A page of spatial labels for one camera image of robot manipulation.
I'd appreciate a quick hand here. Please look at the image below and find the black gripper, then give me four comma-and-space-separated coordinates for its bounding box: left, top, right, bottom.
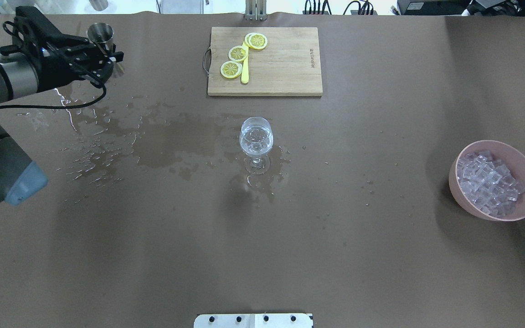
0, 6, 124, 89

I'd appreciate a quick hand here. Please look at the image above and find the steel jigger measuring cup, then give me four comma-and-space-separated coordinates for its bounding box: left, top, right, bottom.
86, 22, 124, 77

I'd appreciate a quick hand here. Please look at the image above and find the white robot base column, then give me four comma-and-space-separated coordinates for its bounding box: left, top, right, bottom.
193, 313, 314, 328

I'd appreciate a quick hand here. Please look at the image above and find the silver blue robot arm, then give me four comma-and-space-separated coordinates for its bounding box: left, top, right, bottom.
0, 6, 124, 205

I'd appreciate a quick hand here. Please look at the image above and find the pink bowl of ice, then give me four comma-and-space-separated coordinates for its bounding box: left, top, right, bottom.
448, 140, 525, 222

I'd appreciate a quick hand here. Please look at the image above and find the clear wine glass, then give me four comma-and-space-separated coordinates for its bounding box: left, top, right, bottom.
239, 118, 274, 175

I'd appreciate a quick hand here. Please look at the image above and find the yellow lemon slice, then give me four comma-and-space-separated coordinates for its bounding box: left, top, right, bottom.
228, 45, 249, 63
220, 61, 242, 79
245, 32, 268, 50

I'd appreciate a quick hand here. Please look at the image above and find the yellow plastic knife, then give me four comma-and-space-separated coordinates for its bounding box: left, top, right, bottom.
240, 32, 254, 85

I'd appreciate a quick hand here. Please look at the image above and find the wooden cutting board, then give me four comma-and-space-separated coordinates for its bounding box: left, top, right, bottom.
207, 27, 323, 96

